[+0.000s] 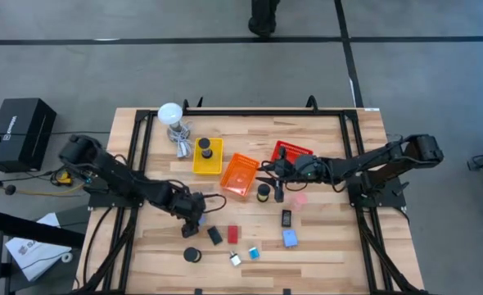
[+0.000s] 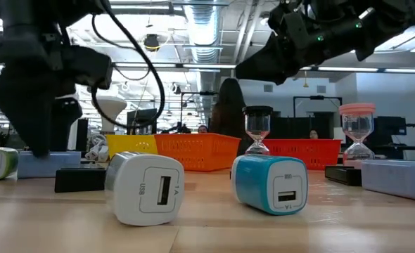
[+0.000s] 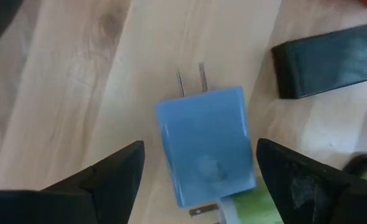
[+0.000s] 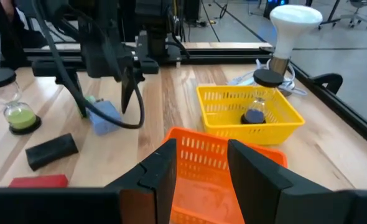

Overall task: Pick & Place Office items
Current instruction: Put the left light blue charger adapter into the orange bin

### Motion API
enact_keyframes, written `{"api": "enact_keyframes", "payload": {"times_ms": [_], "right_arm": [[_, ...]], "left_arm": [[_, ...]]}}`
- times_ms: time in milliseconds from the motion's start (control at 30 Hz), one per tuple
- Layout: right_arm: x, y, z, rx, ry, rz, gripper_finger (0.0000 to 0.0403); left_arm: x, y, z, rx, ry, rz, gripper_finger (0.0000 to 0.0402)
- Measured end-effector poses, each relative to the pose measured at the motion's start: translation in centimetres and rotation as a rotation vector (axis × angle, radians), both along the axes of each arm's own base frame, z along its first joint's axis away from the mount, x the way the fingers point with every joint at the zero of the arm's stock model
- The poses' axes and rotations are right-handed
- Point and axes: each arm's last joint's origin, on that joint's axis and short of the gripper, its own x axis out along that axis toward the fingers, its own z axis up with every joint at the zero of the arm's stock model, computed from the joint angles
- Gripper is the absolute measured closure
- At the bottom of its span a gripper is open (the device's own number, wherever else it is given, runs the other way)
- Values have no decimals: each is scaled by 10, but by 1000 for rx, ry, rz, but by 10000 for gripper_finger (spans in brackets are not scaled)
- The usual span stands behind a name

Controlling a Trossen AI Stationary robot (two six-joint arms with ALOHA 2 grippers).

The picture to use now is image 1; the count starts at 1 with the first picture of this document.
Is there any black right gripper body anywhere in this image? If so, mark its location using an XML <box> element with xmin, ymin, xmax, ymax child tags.
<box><xmin>279</xmin><ymin>154</ymin><xmax>320</xmax><ymax>184</ymax></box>

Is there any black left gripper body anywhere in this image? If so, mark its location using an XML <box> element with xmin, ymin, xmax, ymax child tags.
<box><xmin>165</xmin><ymin>186</ymin><xmax>207</xmax><ymax>225</ymax></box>

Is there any black hourglass yellow-green sand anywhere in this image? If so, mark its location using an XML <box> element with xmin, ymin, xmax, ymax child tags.
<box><xmin>256</xmin><ymin>183</ymin><xmax>272</xmax><ymax>204</ymax></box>

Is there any black rectangular box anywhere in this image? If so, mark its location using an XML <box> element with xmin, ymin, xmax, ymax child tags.
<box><xmin>206</xmin><ymin>225</ymin><xmax>224</xmax><ymax>247</ymax></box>

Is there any pink hourglass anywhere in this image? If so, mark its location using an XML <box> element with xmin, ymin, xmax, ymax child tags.
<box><xmin>289</xmin><ymin>192</ymin><xmax>309</xmax><ymax>212</ymax></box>

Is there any red plastic basket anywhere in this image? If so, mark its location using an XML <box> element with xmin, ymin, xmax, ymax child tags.
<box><xmin>270</xmin><ymin>140</ymin><xmax>314</xmax><ymax>166</ymax></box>

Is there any orange plastic basket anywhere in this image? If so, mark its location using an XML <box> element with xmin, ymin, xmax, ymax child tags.
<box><xmin>219</xmin><ymin>152</ymin><xmax>261</xmax><ymax>198</ymax></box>

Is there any light blue power adapter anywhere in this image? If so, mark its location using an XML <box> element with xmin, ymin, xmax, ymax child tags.
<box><xmin>282</xmin><ymin>229</ymin><xmax>300</xmax><ymax>249</ymax></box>

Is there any yellow plastic basket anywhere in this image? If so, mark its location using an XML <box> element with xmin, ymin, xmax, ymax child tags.
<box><xmin>192</xmin><ymin>137</ymin><xmax>225</xmax><ymax>176</ymax></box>

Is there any white mushroom-shaped lamp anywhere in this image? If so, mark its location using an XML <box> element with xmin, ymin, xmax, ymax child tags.
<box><xmin>157</xmin><ymin>102</ymin><xmax>186</xmax><ymax>143</ymax></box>

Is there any person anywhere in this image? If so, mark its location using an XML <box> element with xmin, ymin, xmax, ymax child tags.
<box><xmin>247</xmin><ymin>0</ymin><xmax>282</xmax><ymax>39</ymax></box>

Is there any black beam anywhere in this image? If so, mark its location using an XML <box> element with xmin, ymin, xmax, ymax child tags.
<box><xmin>0</xmin><ymin>209</ymin><xmax>87</xmax><ymax>250</ymax></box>

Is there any white paper bag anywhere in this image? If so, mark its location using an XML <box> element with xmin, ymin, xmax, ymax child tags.
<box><xmin>4</xmin><ymin>211</ymin><xmax>74</xmax><ymax>284</ymax></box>

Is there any black cardboard box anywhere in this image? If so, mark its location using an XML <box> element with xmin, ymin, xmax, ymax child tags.
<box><xmin>0</xmin><ymin>97</ymin><xmax>58</xmax><ymax>174</ymax></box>

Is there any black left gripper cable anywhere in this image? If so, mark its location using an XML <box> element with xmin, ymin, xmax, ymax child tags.
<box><xmin>202</xmin><ymin>193</ymin><xmax>228</xmax><ymax>216</ymax></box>

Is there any white lamp cable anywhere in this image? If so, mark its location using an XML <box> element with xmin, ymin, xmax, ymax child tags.
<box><xmin>167</xmin><ymin>121</ymin><xmax>195</xmax><ymax>159</ymax></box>

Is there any yellow cable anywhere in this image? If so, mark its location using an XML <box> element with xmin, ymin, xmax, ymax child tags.
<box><xmin>14</xmin><ymin>170</ymin><xmax>87</xmax><ymax>198</ymax></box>

